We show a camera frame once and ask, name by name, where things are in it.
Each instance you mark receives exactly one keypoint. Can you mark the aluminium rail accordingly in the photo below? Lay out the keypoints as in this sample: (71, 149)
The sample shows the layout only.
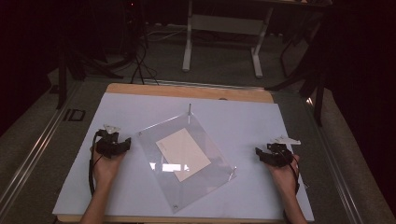
(202, 84)
(28, 161)
(336, 174)

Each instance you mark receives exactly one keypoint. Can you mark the photo card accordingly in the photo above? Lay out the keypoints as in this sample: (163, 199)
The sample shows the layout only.
(183, 154)

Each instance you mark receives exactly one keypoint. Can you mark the person's left hand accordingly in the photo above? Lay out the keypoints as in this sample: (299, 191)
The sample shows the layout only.
(106, 169)

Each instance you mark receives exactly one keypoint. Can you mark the person's right hand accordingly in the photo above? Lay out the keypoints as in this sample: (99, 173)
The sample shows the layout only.
(285, 177)

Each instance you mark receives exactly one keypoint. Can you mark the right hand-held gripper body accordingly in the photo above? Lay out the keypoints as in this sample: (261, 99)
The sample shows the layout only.
(280, 154)

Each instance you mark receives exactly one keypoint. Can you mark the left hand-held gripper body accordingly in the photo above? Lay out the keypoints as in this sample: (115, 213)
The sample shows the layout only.
(109, 146)

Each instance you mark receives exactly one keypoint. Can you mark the white metal desk frame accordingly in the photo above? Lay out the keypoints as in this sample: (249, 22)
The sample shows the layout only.
(224, 25)

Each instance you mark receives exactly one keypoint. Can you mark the white table mat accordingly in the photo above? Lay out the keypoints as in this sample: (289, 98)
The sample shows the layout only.
(249, 124)

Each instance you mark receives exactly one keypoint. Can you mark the black floor socket plate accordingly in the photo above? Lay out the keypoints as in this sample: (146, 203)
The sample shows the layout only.
(74, 115)

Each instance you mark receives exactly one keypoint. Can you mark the black metal stand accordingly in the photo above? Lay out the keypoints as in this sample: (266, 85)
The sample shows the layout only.
(63, 77)
(317, 93)

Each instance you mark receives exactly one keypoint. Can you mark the clear acrylic photo frame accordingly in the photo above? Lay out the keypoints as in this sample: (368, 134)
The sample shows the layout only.
(199, 183)

